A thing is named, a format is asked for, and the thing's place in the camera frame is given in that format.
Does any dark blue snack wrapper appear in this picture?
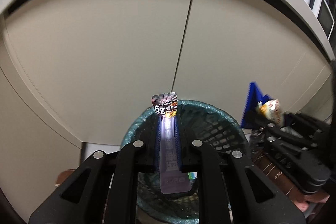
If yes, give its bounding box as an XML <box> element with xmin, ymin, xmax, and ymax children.
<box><xmin>256</xmin><ymin>99</ymin><xmax>284</xmax><ymax>127</ymax></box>

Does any teal lined trash basket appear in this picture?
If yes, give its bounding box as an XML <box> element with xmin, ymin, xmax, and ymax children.
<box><xmin>120</xmin><ymin>99</ymin><xmax>249</xmax><ymax>224</ymax></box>

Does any person's right hand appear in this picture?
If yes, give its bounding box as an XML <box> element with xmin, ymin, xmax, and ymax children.
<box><xmin>291</xmin><ymin>192</ymin><xmax>330</xmax><ymax>212</ymax></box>

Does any green white medicine box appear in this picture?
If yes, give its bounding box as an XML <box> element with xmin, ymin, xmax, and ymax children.
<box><xmin>188</xmin><ymin>172</ymin><xmax>198</xmax><ymax>180</ymax></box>

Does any purple sachet packet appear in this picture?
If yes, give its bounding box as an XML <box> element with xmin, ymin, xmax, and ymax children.
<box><xmin>151</xmin><ymin>92</ymin><xmax>191</xmax><ymax>194</ymax></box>

